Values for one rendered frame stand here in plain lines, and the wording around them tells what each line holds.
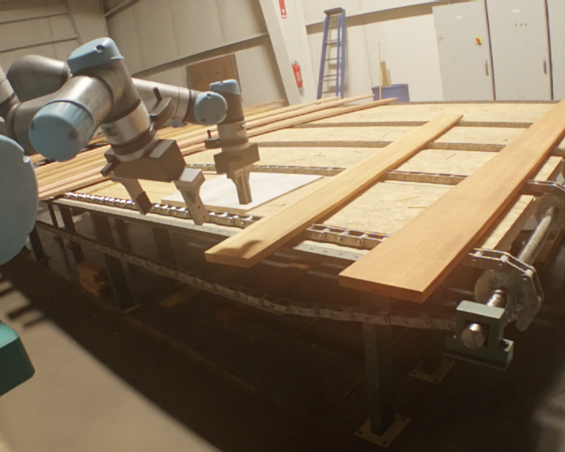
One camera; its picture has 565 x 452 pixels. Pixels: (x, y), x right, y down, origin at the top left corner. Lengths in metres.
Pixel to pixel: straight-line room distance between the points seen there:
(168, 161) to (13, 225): 0.33
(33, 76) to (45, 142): 0.40
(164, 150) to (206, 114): 0.32
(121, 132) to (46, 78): 0.32
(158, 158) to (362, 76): 7.75
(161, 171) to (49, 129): 0.21
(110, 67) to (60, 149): 0.14
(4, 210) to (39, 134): 0.18
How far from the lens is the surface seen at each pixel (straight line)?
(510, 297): 1.12
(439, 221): 1.23
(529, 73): 6.57
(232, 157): 1.16
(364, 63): 8.32
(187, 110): 1.01
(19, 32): 14.37
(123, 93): 0.67
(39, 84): 0.97
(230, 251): 1.21
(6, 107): 0.67
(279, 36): 8.37
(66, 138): 0.57
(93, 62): 0.65
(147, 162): 0.71
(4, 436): 2.44
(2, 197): 0.43
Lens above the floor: 1.31
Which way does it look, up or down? 20 degrees down
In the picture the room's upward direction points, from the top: 10 degrees counter-clockwise
